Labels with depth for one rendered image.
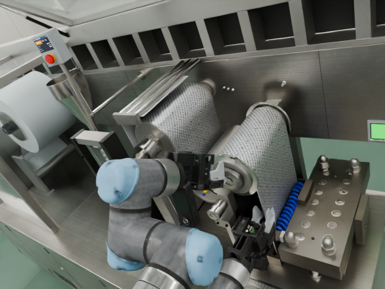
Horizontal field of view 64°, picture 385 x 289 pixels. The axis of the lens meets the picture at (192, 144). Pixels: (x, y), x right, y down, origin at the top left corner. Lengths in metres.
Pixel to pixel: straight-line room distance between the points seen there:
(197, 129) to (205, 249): 0.58
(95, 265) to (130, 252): 0.81
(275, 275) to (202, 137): 0.48
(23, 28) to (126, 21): 5.43
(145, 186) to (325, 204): 0.62
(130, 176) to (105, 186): 0.05
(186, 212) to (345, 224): 0.47
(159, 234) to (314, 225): 0.57
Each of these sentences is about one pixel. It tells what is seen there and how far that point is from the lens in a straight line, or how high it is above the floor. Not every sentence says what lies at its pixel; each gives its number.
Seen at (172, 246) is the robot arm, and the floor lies 1.44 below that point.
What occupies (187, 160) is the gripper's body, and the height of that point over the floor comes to 1.42.
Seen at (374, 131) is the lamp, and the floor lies 1.19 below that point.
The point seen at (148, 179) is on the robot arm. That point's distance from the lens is 0.56.
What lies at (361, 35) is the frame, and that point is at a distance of 0.91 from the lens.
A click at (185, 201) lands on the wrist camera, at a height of 1.35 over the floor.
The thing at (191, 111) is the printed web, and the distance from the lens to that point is 0.97.
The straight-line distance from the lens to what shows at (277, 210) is 0.99.
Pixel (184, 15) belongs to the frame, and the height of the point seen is 1.60.
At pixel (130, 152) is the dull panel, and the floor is 0.95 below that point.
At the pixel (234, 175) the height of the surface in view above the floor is 1.28.
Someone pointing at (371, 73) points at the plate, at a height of 1.36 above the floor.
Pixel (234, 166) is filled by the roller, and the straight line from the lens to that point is 0.80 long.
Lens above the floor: 1.79
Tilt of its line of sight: 32 degrees down
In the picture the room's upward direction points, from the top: 23 degrees counter-clockwise
